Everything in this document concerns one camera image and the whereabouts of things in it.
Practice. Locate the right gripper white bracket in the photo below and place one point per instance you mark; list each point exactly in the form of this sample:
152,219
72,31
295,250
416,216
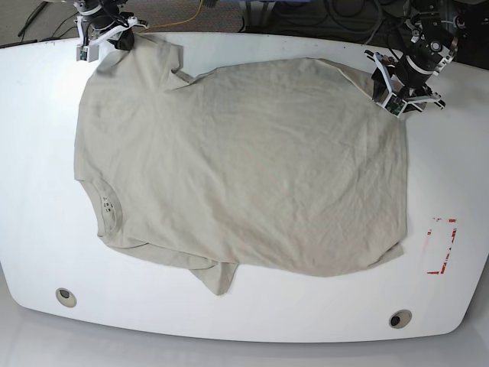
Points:
104,28

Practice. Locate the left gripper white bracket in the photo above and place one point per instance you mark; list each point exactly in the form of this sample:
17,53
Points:
404,79

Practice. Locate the beige t-shirt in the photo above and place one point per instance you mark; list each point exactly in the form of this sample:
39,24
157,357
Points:
284,164

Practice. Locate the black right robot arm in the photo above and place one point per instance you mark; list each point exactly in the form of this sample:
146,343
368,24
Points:
94,9

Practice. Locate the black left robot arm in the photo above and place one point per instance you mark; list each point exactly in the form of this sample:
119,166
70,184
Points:
431,46

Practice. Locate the red tape rectangle marking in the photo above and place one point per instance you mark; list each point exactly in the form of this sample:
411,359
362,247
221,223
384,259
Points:
439,241

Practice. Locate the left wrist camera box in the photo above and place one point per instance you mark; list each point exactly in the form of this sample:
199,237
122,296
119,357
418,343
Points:
395,105

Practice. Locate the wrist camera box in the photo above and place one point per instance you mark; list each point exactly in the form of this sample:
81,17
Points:
87,53
395,105

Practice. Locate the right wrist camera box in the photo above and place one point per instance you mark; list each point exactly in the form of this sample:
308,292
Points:
87,53

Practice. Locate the right table cable grommet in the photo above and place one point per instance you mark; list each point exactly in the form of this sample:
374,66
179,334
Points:
400,319

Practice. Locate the table cable grommet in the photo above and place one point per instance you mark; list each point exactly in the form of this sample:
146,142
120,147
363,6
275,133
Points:
400,319
66,298

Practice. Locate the left table cable grommet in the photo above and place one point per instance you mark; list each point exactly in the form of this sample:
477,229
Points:
66,298

